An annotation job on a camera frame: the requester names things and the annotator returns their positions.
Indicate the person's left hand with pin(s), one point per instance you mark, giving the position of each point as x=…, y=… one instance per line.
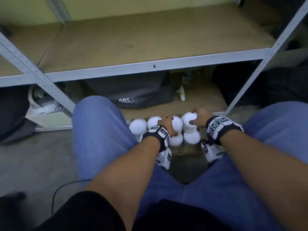
x=167, y=122

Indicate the person's right hand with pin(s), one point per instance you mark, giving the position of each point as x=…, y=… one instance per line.
x=202, y=116

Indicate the white cotton bud tubs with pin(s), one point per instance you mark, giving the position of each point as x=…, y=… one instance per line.
x=137, y=127

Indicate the brown cardboard box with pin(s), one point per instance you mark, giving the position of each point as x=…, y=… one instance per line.
x=190, y=153

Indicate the grey metal shelf wooden boards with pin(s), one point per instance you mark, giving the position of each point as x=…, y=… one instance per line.
x=144, y=40

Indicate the person's left forearm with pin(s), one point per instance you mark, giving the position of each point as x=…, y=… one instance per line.
x=125, y=180

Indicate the small white spray bottle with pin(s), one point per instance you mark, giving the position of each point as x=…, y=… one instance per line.
x=182, y=94

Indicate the person's left leg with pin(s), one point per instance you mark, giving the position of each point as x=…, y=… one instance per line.
x=101, y=132

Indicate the person's leg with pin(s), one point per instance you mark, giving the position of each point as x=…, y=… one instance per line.
x=284, y=127
x=101, y=132

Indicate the person's right leg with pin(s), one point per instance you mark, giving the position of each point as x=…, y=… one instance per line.
x=284, y=127

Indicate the person's black shirt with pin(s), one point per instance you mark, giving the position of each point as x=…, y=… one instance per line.
x=79, y=214

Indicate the black left wristband with markers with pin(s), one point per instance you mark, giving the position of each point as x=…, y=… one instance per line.
x=150, y=137

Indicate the black wristband with markers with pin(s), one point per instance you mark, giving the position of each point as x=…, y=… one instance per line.
x=150, y=137
x=226, y=131

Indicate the black right wristband with markers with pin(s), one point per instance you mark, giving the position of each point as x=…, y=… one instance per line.
x=226, y=131

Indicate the dark grey printed bag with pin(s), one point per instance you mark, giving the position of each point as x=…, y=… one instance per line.
x=134, y=88

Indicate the white device in tray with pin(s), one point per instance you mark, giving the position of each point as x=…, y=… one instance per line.
x=53, y=120

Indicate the dark cloth bag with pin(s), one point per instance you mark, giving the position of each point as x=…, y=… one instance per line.
x=12, y=110

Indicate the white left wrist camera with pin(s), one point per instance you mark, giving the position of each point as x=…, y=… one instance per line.
x=164, y=158

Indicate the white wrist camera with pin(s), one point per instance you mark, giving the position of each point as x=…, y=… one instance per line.
x=164, y=158
x=211, y=152

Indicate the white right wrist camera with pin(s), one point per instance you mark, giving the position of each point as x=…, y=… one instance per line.
x=211, y=152

